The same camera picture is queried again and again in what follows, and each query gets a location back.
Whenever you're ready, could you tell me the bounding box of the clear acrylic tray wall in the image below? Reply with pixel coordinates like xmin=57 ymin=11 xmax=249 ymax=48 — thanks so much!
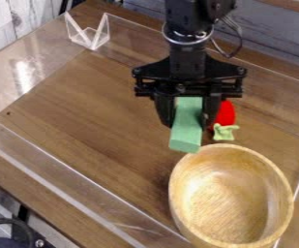
xmin=0 ymin=14 xmax=299 ymax=248

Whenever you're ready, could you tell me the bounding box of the clear acrylic corner bracket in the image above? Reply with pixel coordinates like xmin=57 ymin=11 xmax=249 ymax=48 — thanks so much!
xmin=64 ymin=13 xmax=109 ymax=50

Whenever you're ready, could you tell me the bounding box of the red knitted strawberry toy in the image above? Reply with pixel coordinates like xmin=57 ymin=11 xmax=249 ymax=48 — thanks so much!
xmin=208 ymin=100 xmax=238 ymax=140

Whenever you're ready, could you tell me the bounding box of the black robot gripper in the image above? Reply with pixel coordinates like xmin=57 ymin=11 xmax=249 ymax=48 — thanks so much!
xmin=132 ymin=44 xmax=246 ymax=129

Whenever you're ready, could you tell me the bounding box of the brown wooden bowl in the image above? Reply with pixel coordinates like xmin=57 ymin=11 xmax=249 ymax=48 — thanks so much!
xmin=168 ymin=143 xmax=293 ymax=248

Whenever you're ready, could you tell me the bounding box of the green rectangular block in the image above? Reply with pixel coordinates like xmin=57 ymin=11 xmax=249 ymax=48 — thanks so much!
xmin=168 ymin=97 xmax=201 ymax=153

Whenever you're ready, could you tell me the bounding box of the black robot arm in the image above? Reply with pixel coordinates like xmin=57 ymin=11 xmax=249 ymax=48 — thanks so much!
xmin=132 ymin=0 xmax=246 ymax=128

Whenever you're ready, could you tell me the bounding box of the black cable loop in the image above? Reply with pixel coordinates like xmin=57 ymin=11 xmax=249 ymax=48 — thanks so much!
xmin=0 ymin=218 xmax=49 ymax=248

